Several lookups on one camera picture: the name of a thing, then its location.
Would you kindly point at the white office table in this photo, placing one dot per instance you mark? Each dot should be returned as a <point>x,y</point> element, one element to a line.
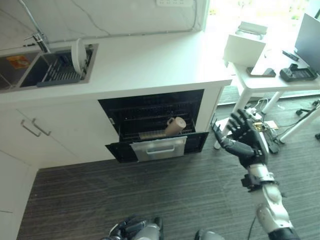
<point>262,85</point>

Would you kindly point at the white kitchen counter cabinet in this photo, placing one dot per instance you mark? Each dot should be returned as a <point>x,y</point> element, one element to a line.
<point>150,65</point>

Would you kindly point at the steel sink basin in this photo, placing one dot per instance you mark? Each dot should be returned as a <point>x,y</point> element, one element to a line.
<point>32,72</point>

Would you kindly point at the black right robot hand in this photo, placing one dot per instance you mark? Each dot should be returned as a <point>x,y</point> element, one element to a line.
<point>246,147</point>

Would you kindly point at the white cardboard box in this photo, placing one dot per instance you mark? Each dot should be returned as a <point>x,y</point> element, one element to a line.
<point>243,51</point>

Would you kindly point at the white floor power strip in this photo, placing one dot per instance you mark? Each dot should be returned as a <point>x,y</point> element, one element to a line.
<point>253,113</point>

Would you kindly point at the black handheld game controller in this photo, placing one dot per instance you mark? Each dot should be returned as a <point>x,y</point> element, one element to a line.
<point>297,74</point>

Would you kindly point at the white round plate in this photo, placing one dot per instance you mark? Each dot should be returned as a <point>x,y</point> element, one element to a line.
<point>77,56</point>

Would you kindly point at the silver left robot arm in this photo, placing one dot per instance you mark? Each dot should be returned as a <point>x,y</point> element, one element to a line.
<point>150,231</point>

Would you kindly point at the chrome sink faucet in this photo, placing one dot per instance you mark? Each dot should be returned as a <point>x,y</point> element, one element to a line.
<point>41,41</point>

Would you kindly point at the dark computer monitor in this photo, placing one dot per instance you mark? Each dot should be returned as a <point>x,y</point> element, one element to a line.
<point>308,40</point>

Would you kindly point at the black office chair base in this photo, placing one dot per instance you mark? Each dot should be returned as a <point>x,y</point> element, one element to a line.
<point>308,107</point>

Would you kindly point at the small black device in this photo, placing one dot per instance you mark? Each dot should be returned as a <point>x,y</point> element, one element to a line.
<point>270,72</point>

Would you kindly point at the silver robot body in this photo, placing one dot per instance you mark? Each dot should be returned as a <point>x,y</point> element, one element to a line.
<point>208,236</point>

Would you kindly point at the white wall power strip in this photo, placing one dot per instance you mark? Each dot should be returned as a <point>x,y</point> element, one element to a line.
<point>174,3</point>

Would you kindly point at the beige ceramic mug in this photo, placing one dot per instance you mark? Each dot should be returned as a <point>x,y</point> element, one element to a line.
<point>177,126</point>

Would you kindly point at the grey dish drying rack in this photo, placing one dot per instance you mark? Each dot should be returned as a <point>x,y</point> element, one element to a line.
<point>60,75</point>

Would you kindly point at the orange sticker label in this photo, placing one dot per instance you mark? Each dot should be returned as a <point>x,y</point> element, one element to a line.
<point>17,61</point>

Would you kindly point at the black built-in dishwasher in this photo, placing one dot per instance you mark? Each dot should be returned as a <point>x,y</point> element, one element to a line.
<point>150,110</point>

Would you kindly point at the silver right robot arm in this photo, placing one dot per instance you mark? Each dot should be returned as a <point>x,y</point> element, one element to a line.
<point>271,200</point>

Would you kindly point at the bare circuit board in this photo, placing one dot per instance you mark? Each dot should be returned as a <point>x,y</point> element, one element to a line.
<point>263,126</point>

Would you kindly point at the black remote control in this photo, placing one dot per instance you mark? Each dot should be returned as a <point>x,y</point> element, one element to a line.
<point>290,55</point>

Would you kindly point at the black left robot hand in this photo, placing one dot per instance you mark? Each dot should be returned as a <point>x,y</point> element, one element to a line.
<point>125,228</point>

